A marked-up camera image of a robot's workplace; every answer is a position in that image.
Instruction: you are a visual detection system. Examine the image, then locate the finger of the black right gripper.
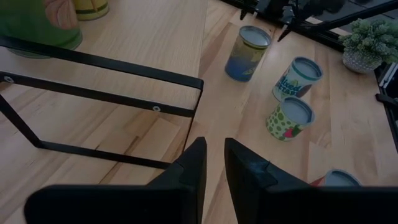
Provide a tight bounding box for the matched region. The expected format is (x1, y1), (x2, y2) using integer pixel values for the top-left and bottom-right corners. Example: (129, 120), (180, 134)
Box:
(277, 15), (299, 43)
(239, 0), (251, 21)

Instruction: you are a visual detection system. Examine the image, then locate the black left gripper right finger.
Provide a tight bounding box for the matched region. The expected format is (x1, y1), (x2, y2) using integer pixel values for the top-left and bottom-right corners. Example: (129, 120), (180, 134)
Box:
(224, 138), (398, 224)

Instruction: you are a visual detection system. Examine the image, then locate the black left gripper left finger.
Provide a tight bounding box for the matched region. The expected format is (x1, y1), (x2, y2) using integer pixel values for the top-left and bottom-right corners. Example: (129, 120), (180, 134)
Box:
(24, 136), (208, 224)

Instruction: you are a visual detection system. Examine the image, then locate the red white can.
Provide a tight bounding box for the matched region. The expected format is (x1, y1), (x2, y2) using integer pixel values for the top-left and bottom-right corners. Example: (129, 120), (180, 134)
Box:
(309, 169), (363, 188)

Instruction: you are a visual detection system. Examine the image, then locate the teal shark print can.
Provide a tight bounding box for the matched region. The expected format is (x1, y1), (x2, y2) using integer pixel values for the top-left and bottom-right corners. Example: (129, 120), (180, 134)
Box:
(224, 25), (273, 83)

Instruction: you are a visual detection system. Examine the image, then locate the mixed vegetables can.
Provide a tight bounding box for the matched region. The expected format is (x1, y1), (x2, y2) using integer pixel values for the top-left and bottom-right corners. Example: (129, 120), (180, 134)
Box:
(272, 56), (324, 103)

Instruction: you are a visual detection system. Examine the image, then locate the green polka dot can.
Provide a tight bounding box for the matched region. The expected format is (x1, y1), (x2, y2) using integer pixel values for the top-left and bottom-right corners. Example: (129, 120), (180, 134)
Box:
(265, 96), (316, 142)

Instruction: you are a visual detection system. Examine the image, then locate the carrots can teal yellow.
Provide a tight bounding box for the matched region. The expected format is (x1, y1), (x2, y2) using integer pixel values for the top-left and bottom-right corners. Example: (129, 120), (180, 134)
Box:
(72, 0), (110, 22)

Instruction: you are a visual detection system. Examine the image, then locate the green oranges can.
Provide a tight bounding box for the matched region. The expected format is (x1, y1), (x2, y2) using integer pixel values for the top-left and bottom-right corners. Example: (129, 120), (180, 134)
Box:
(0, 0), (84, 60)

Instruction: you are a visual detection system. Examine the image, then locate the light wooden shelf board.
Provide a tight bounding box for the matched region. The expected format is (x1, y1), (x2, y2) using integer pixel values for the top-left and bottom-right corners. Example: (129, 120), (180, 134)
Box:
(0, 0), (210, 118)

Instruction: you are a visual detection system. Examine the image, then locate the green potted plant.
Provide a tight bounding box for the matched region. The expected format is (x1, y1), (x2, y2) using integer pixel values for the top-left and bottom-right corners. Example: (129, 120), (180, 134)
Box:
(338, 17), (398, 75)

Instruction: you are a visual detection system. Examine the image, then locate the black metal rack frame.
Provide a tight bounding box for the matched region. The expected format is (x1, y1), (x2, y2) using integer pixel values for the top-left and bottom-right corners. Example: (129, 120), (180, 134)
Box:
(0, 35), (205, 170)

